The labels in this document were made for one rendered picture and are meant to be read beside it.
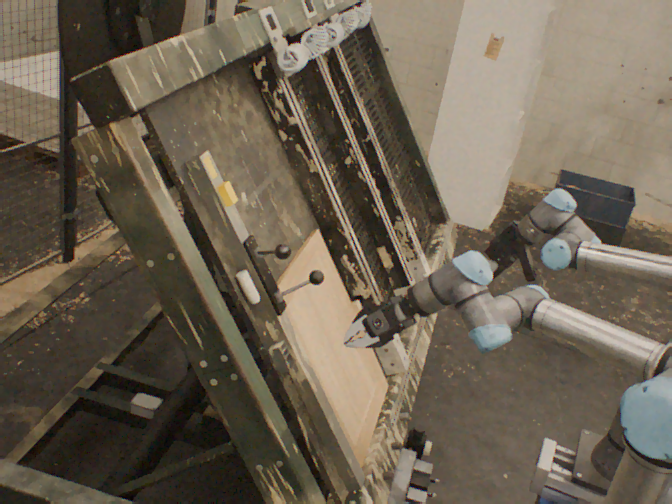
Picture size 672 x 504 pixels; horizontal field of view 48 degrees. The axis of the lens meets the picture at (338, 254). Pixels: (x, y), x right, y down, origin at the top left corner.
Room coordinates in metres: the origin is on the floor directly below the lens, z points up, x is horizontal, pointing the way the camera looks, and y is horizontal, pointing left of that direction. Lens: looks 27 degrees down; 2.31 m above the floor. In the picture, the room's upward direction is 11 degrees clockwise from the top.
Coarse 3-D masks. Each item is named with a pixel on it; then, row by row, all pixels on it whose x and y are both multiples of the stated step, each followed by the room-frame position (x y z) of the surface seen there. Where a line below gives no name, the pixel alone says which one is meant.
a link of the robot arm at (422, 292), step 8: (424, 280) 1.36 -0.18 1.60; (416, 288) 1.35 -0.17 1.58; (424, 288) 1.34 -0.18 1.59; (416, 296) 1.34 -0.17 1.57; (424, 296) 1.33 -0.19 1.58; (432, 296) 1.33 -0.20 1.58; (424, 304) 1.33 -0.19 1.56; (432, 304) 1.33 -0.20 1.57; (440, 304) 1.33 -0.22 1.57; (432, 312) 1.34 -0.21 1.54
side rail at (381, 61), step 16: (368, 32) 3.41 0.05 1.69; (368, 48) 3.41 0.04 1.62; (384, 48) 3.47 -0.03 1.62; (384, 64) 3.39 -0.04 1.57; (384, 80) 3.39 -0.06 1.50; (400, 96) 3.40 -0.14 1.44; (400, 112) 3.37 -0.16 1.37; (400, 128) 3.37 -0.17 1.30; (416, 144) 3.36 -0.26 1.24; (416, 160) 3.35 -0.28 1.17; (432, 176) 3.38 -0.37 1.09; (432, 192) 3.34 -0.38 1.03; (432, 208) 3.33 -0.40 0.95
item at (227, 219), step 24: (192, 168) 1.56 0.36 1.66; (216, 168) 1.60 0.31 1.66; (216, 192) 1.55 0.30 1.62; (216, 216) 1.55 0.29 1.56; (240, 240) 1.54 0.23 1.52; (240, 264) 1.54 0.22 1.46; (264, 312) 1.53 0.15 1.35; (288, 336) 1.52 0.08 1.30; (312, 384) 1.51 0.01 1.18; (312, 408) 1.50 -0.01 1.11; (336, 432) 1.50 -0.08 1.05; (336, 456) 1.49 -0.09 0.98; (360, 480) 1.49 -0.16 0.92
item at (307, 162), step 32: (320, 32) 2.14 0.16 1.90; (256, 64) 2.11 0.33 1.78; (288, 96) 2.11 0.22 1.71; (288, 128) 2.09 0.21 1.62; (320, 160) 2.12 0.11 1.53; (320, 192) 2.07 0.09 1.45; (320, 224) 2.07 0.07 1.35; (352, 256) 2.05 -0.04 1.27; (352, 288) 2.05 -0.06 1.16; (384, 352) 2.02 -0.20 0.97
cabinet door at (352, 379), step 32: (320, 256) 1.94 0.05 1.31; (288, 288) 1.68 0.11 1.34; (320, 288) 1.85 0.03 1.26; (320, 320) 1.76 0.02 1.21; (352, 320) 1.94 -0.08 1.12; (320, 352) 1.67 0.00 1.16; (352, 352) 1.84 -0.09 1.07; (352, 384) 1.75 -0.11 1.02; (384, 384) 1.94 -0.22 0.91; (352, 416) 1.66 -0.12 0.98; (352, 448) 1.57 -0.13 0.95
